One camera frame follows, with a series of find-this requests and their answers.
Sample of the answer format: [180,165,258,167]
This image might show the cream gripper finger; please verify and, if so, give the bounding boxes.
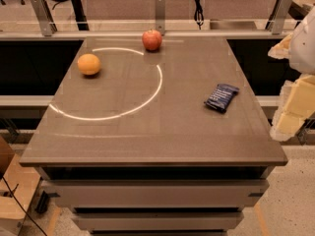
[268,33,292,59]
[270,74,315,142]

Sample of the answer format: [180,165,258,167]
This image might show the blue rxbar blueberry packet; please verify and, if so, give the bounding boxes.
[205,84,239,113]

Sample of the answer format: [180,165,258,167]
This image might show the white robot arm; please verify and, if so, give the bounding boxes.
[268,8,315,142]

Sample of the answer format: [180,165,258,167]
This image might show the red apple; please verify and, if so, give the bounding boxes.
[142,29,162,51]

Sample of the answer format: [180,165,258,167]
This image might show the orange fruit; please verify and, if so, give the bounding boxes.
[77,53,100,76]

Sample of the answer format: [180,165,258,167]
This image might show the grey drawer cabinet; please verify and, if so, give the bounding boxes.
[42,179,269,236]

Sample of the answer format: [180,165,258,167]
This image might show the lower grey drawer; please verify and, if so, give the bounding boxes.
[73,212,243,232]

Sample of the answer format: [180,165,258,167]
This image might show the grey drawer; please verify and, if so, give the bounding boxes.
[73,212,243,232]
[42,180,269,208]

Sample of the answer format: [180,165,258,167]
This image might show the upper grey drawer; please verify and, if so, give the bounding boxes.
[42,180,269,208]

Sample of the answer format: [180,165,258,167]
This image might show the wooden box at left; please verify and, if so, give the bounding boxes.
[0,137,41,236]

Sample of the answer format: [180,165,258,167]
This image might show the right metal rail bracket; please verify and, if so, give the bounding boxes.
[270,0,292,34]

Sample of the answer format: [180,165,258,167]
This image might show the metal rail bracket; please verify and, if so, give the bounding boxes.
[155,0,165,34]
[31,0,57,36]
[270,0,292,34]

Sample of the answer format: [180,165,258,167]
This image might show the black hanging cable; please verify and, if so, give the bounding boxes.
[192,0,205,30]

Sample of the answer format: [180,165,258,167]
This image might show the middle metal rail bracket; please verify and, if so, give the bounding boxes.
[155,0,165,34]

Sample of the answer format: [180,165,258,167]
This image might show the left metal rail bracket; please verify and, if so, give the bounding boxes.
[31,0,57,36]

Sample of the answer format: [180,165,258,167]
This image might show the black floor cable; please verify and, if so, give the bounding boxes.
[0,175,49,236]

